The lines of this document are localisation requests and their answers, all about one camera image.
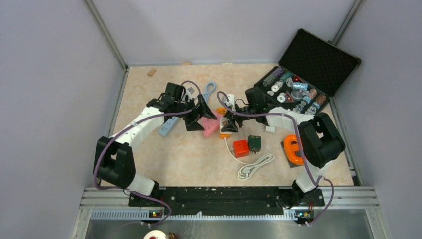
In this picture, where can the red cube socket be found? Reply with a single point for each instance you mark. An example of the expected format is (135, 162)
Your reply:
(240, 148)

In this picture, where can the black open case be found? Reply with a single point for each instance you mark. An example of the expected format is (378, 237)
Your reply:
(308, 74)

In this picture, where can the pink triangular power strip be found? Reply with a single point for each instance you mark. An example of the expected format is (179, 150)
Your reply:
(211, 126)

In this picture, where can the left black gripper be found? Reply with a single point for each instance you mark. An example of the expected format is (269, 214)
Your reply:
(203, 109)

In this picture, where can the orange power strip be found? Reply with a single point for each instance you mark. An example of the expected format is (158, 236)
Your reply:
(222, 111)

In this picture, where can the blue power strip with cable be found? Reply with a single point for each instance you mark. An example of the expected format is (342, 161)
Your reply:
(171, 119)

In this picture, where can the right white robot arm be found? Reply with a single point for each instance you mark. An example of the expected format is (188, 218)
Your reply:
(318, 139)

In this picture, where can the small wooden block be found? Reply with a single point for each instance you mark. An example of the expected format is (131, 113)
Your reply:
(152, 72)

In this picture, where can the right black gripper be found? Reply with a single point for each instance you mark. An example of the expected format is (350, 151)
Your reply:
(230, 125)

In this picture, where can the green cube socket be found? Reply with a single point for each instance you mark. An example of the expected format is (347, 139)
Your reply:
(254, 143)

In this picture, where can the white cube socket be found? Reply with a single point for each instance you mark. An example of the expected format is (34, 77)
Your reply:
(226, 126)

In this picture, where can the grey mat under toy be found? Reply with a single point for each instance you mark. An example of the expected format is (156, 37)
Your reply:
(291, 165)

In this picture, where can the red white emergency button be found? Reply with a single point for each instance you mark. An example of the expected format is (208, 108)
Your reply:
(156, 234)

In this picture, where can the white plug adapter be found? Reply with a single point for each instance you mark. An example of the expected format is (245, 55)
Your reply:
(270, 129)

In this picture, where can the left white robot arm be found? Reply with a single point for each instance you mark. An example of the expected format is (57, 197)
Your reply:
(114, 158)

